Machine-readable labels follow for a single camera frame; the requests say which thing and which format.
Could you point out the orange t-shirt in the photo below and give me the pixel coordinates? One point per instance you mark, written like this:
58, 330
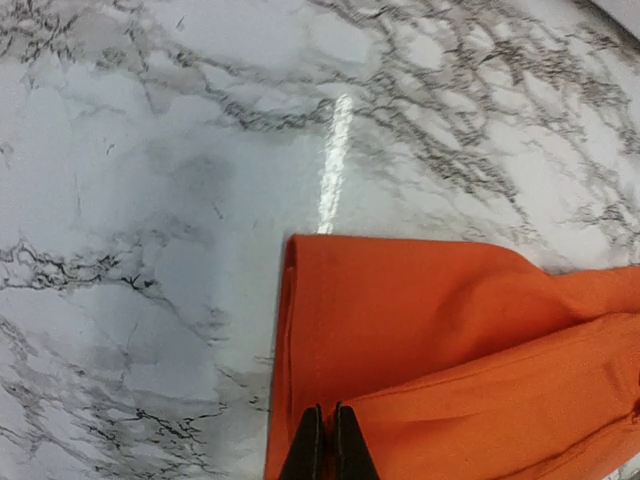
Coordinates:
460, 360

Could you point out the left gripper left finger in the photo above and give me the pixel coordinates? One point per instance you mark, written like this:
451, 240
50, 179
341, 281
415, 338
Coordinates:
304, 460

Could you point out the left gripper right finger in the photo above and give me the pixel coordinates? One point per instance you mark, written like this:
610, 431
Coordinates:
353, 460

